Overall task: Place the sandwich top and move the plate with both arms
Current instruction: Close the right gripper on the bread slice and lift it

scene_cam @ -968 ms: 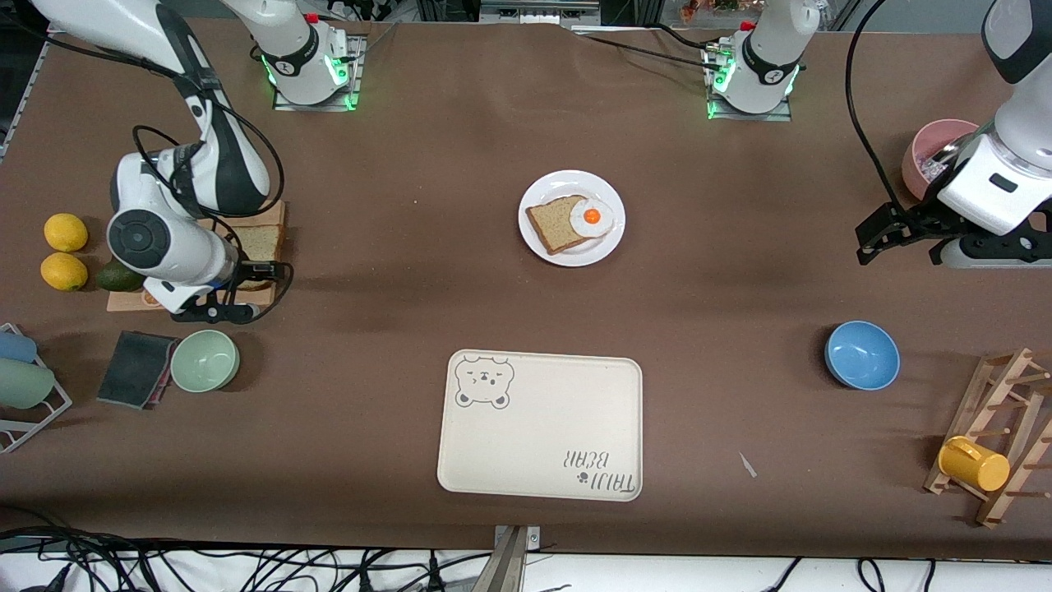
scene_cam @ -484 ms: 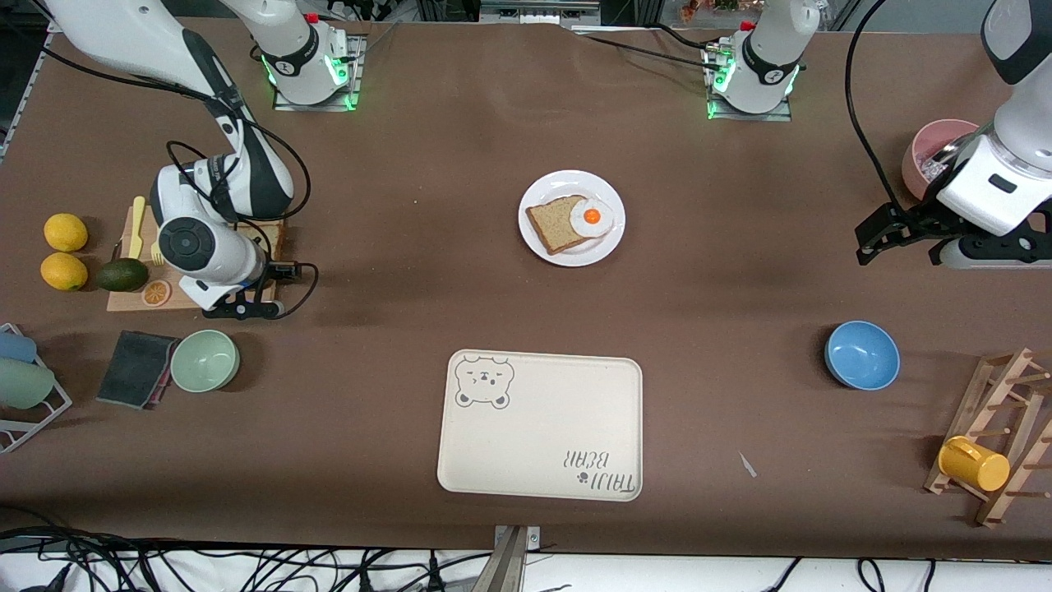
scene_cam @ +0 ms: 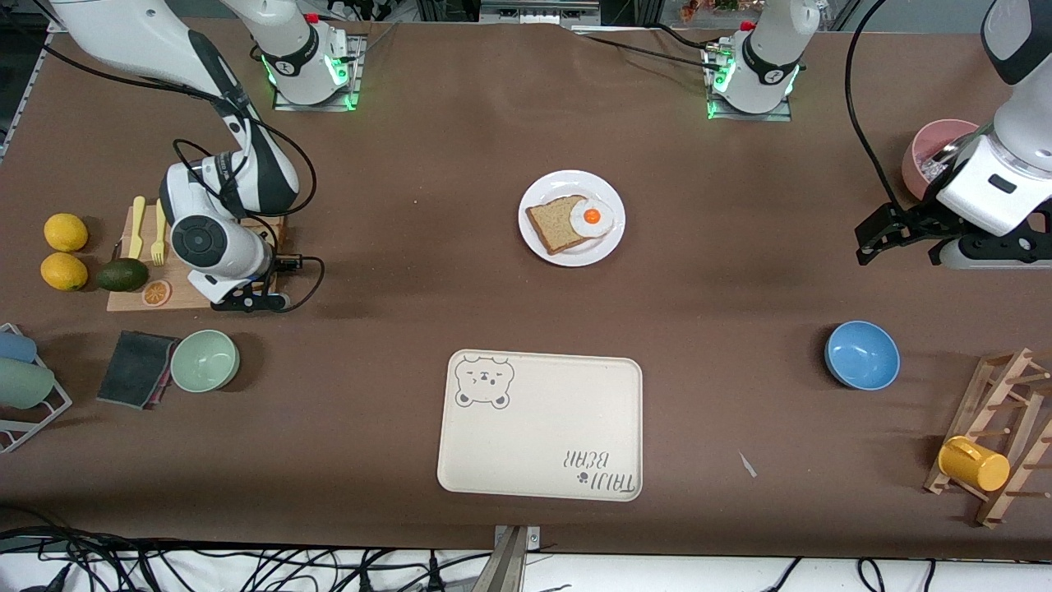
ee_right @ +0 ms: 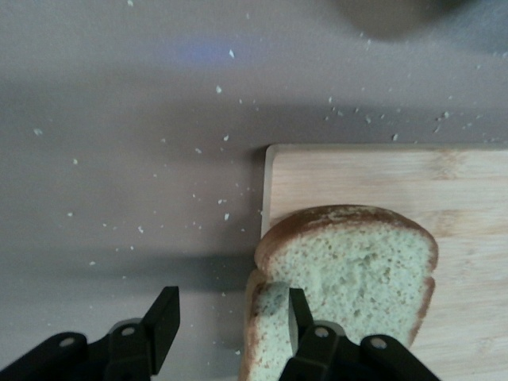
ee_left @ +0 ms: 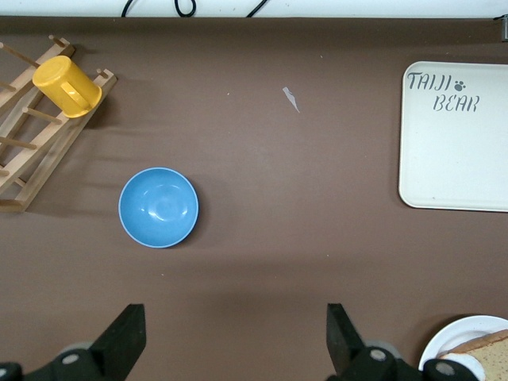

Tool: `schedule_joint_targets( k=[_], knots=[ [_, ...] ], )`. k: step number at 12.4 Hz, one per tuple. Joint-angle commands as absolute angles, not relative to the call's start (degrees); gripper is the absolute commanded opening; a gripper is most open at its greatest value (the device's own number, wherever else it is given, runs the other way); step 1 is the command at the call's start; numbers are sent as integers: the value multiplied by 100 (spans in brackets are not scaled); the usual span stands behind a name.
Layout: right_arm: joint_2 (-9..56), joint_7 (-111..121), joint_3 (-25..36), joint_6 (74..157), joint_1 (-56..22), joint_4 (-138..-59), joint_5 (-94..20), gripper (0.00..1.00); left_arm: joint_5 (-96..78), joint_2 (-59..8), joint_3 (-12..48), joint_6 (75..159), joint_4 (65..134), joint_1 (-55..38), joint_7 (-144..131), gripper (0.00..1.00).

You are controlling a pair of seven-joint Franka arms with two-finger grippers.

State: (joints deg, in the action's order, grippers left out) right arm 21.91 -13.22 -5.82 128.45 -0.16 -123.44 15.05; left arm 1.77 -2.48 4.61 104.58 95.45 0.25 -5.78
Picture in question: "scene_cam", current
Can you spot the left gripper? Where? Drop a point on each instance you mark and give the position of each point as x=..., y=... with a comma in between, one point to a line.
x=915, y=221

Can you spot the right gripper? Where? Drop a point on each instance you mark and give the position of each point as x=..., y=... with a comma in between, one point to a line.
x=284, y=265

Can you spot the white round plate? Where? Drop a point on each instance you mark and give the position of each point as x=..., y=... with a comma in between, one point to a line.
x=542, y=185

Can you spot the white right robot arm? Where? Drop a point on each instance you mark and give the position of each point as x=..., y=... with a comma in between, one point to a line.
x=148, y=41

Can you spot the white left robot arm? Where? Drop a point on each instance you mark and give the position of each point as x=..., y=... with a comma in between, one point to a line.
x=772, y=49

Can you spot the orange slice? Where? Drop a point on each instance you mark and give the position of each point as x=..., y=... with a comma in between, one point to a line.
x=157, y=293

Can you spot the pale green bowl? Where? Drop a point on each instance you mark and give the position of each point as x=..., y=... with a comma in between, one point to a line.
x=205, y=362

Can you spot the yellow plastic fork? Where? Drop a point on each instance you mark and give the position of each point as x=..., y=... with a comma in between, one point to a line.
x=158, y=252

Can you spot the pink bowl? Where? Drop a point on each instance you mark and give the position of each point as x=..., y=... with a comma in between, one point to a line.
x=914, y=160

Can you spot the wooden cutting board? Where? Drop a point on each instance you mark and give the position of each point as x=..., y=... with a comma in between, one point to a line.
x=123, y=302

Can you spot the dark green avocado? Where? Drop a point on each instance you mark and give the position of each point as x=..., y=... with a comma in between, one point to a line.
x=122, y=275

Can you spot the yellow plastic knife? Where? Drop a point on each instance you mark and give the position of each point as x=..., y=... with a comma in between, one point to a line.
x=136, y=240

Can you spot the dark grey cloth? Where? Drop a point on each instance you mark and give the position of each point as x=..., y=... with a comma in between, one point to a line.
x=136, y=370

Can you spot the blue bowl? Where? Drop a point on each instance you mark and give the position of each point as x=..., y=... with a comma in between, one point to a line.
x=862, y=355

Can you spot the yellow lemon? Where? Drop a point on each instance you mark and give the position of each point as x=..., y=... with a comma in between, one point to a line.
x=64, y=272
x=66, y=233

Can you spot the wooden drying rack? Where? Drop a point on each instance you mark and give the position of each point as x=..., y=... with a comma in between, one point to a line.
x=998, y=386

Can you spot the pale blue cup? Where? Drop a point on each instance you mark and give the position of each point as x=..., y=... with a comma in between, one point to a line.
x=16, y=347

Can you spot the pale green cup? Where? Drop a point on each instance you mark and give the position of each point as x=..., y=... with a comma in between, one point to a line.
x=25, y=384

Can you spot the yellow mug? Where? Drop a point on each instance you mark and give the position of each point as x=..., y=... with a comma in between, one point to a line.
x=974, y=464

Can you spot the small paper scrap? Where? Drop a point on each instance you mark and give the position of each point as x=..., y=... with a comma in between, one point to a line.
x=747, y=464

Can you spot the fried egg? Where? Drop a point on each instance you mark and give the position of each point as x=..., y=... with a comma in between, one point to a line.
x=592, y=216

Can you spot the brown bread slice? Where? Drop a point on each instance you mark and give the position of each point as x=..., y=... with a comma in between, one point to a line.
x=552, y=226

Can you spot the cream tray with bear print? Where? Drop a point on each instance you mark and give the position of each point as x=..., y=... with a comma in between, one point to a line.
x=542, y=436

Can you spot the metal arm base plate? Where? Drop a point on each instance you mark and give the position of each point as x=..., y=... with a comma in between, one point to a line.
x=781, y=115
x=355, y=82

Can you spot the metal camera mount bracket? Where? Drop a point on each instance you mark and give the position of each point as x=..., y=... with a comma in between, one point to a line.
x=509, y=563

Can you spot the aluminium frame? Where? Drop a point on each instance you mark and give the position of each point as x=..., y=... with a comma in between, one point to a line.
x=538, y=10

